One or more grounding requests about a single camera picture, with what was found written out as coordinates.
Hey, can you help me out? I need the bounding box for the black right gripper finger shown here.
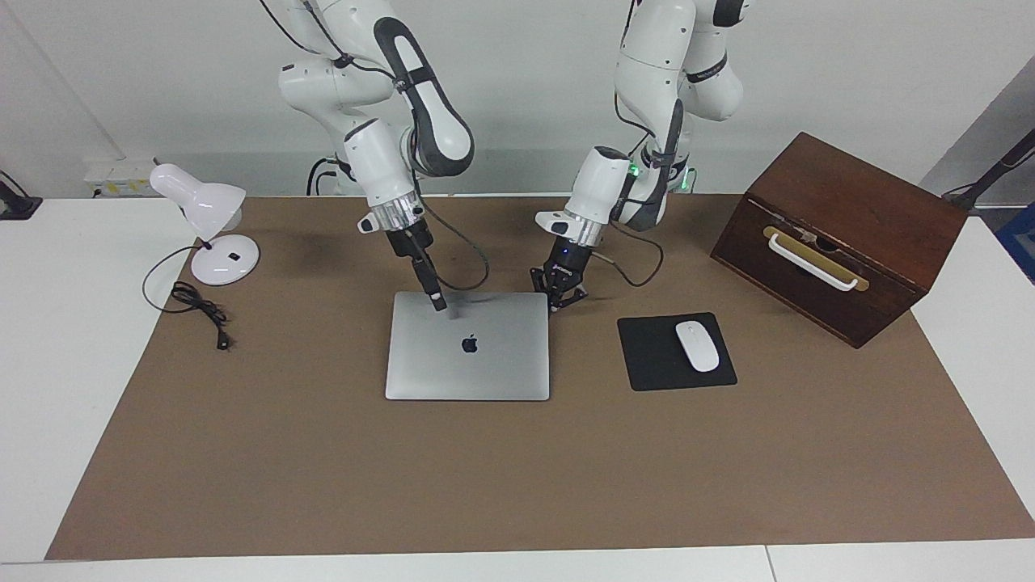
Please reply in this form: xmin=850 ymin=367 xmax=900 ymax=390
xmin=422 ymin=257 xmax=448 ymax=310
xmin=412 ymin=260 xmax=441 ymax=312

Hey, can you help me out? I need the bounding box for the silver grey laptop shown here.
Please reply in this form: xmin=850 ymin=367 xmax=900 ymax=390
xmin=385 ymin=291 xmax=551 ymax=402

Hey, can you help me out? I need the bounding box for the black mouse pad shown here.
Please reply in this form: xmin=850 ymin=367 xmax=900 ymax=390
xmin=617 ymin=312 xmax=738 ymax=392

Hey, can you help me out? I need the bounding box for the white computer mouse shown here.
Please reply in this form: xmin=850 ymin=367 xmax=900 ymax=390
xmin=675 ymin=320 xmax=720 ymax=373

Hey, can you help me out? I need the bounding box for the brown table mat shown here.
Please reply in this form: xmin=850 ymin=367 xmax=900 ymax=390
xmin=44 ymin=192 xmax=1035 ymax=561

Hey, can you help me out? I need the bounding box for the white desk lamp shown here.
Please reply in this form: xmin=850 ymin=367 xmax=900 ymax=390
xmin=150 ymin=163 xmax=261 ymax=286

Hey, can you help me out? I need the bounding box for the dark brown wooden box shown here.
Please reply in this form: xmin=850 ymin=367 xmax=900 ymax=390
xmin=710 ymin=132 xmax=970 ymax=349

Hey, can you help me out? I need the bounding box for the white power strip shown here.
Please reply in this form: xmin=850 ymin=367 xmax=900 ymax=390
xmin=83 ymin=156 xmax=158 ymax=199

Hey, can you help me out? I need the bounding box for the black stand base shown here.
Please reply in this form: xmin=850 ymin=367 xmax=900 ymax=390
xmin=0 ymin=170 xmax=43 ymax=221

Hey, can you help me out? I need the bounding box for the black tripod pole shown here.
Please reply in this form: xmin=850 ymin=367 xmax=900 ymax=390
xmin=942 ymin=128 xmax=1035 ymax=213

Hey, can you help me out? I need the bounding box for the blue crate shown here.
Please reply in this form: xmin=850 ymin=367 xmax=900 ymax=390
xmin=995 ymin=202 xmax=1035 ymax=284

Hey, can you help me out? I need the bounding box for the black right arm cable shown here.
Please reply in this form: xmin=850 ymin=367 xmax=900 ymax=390
xmin=259 ymin=0 xmax=492 ymax=292

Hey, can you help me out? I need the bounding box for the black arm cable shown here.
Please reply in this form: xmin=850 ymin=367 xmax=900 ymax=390
xmin=259 ymin=0 xmax=492 ymax=292
xmin=594 ymin=89 xmax=665 ymax=289

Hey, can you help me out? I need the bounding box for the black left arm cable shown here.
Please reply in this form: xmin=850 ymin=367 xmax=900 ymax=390
xmin=594 ymin=89 xmax=665 ymax=289

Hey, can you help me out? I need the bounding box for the black right base cable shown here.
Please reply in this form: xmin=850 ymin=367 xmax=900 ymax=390
xmin=306 ymin=156 xmax=339 ymax=196

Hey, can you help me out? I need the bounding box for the black lamp power cable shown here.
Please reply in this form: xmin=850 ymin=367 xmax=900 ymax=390
xmin=142 ymin=245 xmax=235 ymax=351

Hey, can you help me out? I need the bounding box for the white box handle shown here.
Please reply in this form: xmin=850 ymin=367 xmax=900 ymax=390
xmin=767 ymin=233 xmax=860 ymax=292

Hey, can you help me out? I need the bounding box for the brass handle plate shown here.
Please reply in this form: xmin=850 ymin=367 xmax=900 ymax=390
xmin=763 ymin=226 xmax=870 ymax=292

